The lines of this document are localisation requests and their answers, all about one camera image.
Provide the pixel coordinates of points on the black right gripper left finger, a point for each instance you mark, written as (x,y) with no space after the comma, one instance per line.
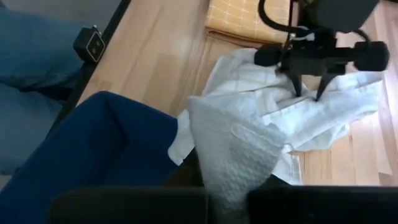
(130,205)

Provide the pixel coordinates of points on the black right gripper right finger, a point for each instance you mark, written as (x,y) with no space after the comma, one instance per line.
(311,205)

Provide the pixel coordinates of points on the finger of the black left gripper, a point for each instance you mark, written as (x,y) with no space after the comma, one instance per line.
(297,84)
(323,84)

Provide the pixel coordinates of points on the yellow towel with white lines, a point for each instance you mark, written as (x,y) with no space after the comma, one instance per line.
(242,18)

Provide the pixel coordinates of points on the white waffle towel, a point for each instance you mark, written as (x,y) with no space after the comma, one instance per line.
(236,149)

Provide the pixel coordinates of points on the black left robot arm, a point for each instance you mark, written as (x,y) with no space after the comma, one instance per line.
(339,12)

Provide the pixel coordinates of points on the navy and white fabric basket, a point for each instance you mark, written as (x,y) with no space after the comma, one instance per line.
(93,155)

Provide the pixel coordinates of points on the person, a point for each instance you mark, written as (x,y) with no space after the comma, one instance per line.
(31,77)

